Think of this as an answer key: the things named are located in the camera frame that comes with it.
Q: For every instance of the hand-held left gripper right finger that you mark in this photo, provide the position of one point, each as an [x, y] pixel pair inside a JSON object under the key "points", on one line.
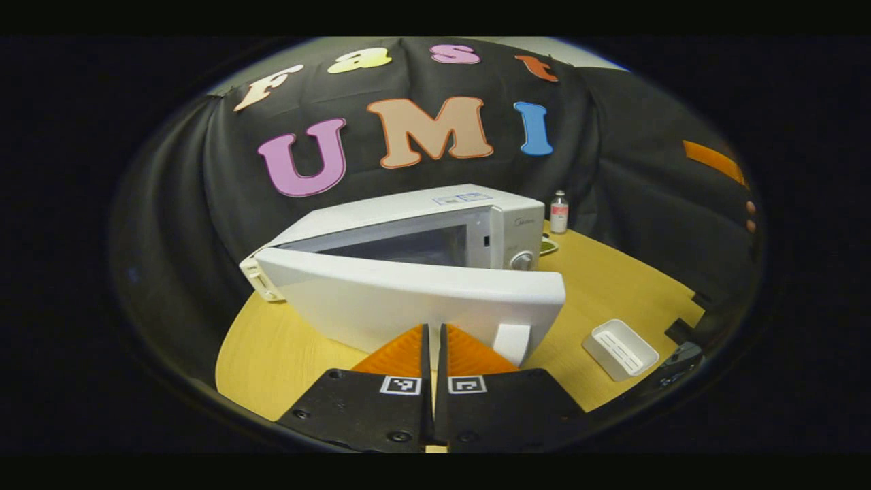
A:
{"points": [[444, 354]]}

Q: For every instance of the white rectangular tray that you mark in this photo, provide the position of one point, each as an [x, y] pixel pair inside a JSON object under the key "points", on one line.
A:
{"points": [[619, 350]]}

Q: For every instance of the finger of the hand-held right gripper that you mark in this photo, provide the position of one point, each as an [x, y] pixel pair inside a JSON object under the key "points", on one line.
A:
{"points": [[714, 162]]}

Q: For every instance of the divided plate of food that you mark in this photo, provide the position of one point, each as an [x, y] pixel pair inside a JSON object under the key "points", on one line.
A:
{"points": [[548, 245]]}

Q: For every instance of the black backdrop cloth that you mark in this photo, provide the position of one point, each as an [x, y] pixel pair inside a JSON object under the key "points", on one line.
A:
{"points": [[204, 204]]}

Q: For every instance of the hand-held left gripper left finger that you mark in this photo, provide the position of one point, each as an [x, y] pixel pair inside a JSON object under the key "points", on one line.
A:
{"points": [[426, 354]]}

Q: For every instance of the small pink label bottle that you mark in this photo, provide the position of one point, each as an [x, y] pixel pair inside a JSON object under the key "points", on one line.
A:
{"points": [[559, 214]]}

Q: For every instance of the white microwave oven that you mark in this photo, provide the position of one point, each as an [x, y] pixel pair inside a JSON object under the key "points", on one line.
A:
{"points": [[408, 299]]}

